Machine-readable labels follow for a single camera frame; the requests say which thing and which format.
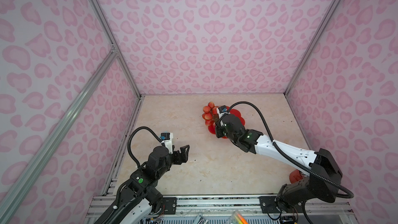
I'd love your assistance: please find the red fake grape bunch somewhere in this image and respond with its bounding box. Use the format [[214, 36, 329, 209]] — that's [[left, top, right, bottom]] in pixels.
[[202, 102, 219, 127]]

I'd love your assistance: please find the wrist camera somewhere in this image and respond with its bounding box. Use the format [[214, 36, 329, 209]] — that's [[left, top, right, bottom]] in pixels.
[[160, 132, 174, 154], [217, 105, 228, 115]]

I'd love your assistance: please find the red pencil cup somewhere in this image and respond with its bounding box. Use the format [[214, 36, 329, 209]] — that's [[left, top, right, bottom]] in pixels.
[[289, 170, 305, 184]]

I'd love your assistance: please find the aluminium front rail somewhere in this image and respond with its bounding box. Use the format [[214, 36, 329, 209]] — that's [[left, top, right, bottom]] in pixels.
[[83, 194, 355, 223]]

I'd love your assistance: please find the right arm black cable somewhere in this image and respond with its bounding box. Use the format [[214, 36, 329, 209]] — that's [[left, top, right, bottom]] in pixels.
[[226, 101, 354, 199]]

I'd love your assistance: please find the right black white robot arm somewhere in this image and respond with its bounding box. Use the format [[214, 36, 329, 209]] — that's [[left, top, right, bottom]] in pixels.
[[215, 113, 342, 211]]

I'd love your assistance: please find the red flower-shaped fruit bowl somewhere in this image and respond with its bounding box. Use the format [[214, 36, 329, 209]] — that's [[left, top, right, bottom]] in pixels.
[[208, 106, 245, 140]]

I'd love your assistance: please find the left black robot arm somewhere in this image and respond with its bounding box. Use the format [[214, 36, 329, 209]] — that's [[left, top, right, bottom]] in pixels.
[[96, 145, 190, 224]]

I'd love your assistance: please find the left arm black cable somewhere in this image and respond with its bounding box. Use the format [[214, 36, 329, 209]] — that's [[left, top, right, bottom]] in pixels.
[[127, 126, 162, 169]]

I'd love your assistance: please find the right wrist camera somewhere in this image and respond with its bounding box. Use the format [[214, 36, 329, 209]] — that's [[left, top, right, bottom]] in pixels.
[[217, 105, 228, 115]]

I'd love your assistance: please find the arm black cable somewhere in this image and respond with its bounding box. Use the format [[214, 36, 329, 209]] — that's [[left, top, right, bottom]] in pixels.
[[127, 126, 162, 169], [226, 101, 354, 199]]

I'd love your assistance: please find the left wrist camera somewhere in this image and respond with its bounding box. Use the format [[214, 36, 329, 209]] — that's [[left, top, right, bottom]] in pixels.
[[160, 132, 174, 154]]

